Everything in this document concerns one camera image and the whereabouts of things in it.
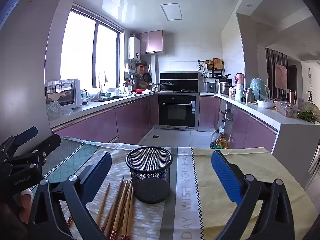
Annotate pink wall cabinets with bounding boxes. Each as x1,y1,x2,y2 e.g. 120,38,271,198
136,30,164,54

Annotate patterned tablecloth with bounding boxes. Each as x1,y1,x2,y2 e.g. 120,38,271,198
32,136,313,240

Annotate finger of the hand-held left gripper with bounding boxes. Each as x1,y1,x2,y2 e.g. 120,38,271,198
0,126,39,156
0,133,61,173

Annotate kitchen window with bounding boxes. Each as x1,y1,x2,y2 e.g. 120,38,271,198
60,4,124,89

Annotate steel stock pot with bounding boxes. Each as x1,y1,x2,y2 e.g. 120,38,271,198
219,79,233,95

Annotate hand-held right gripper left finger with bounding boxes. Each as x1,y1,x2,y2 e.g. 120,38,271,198
27,151,112,240

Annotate clear plastic bag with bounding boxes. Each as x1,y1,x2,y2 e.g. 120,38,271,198
46,100,73,118

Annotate green leafy herbs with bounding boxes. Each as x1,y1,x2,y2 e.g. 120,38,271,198
297,110,317,124

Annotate person's left hand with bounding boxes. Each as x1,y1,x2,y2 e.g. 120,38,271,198
19,189,34,224

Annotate white countertop oven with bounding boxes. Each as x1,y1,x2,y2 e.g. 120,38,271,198
45,78,82,110

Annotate silver rice cooker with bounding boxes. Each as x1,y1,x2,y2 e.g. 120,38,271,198
203,81,218,93

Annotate framed wall picture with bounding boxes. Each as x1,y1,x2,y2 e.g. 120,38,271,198
274,63,287,90

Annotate white canister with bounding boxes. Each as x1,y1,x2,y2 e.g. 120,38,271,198
235,84,244,102

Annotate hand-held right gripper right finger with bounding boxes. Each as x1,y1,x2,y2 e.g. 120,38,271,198
211,149,295,240

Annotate black mesh holder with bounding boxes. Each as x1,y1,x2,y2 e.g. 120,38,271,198
125,146,173,204

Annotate black wall rack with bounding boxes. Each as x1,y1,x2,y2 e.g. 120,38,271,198
198,58,225,79

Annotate grey refrigerator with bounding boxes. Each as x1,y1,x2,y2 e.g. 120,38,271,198
0,0,70,145

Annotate white bowl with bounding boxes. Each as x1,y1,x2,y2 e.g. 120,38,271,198
257,99,275,109

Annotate yellow oil bottle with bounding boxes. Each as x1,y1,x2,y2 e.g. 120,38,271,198
214,133,229,150

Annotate ceiling light panel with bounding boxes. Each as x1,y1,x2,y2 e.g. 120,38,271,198
160,3,183,20

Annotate green kitchen appliance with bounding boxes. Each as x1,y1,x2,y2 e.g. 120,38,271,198
250,77,270,100

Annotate bundle of wooden chopsticks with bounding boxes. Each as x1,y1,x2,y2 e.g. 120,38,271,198
66,176,137,240

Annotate white water heater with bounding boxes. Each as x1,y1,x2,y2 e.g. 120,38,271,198
128,36,141,60

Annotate pink base cabinets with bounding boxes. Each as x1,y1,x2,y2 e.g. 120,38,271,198
199,95,278,153
51,94,159,145

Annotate clear plastic container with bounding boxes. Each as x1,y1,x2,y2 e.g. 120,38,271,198
275,101,298,117

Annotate black built-in oven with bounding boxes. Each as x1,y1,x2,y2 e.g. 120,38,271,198
157,94,199,130

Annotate black range hood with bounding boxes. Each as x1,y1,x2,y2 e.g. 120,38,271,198
159,71,199,92

